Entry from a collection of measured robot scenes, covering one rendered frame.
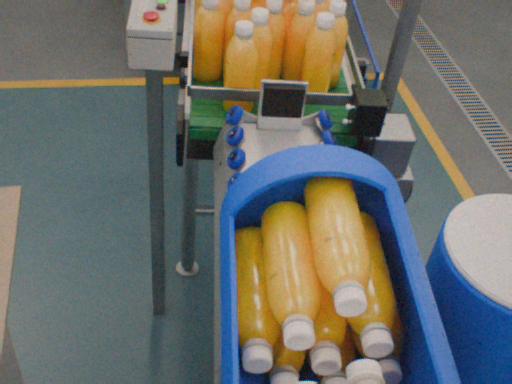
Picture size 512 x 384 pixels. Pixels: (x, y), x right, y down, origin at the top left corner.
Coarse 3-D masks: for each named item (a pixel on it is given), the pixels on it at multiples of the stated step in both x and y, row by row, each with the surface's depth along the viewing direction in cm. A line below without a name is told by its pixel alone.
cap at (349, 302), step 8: (344, 288) 78; (352, 288) 78; (336, 296) 78; (344, 296) 77; (352, 296) 77; (360, 296) 77; (336, 304) 78; (344, 304) 77; (352, 304) 77; (360, 304) 78; (344, 312) 78; (352, 312) 79; (360, 312) 79
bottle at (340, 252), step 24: (312, 192) 90; (336, 192) 88; (312, 216) 87; (336, 216) 84; (360, 216) 87; (312, 240) 85; (336, 240) 81; (360, 240) 82; (336, 264) 79; (360, 264) 80; (336, 288) 79; (360, 288) 79
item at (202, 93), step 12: (192, 96) 145; (204, 96) 145; (216, 96) 145; (228, 96) 146; (240, 96) 146; (252, 96) 146; (312, 96) 147; (324, 96) 147; (336, 96) 147; (348, 96) 147
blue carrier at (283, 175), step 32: (288, 160) 89; (320, 160) 88; (352, 160) 89; (256, 192) 88; (288, 192) 96; (384, 192) 89; (224, 224) 92; (256, 224) 100; (384, 224) 102; (224, 256) 88; (416, 256) 83; (224, 288) 84; (416, 288) 76; (224, 320) 81; (416, 320) 90; (224, 352) 77; (416, 352) 88; (448, 352) 73
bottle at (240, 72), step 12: (240, 36) 139; (228, 48) 141; (240, 48) 140; (252, 48) 140; (228, 60) 142; (240, 60) 141; (252, 60) 142; (228, 72) 144; (240, 72) 143; (252, 72) 144; (228, 84) 146; (240, 84) 145; (252, 84) 146; (228, 108) 150
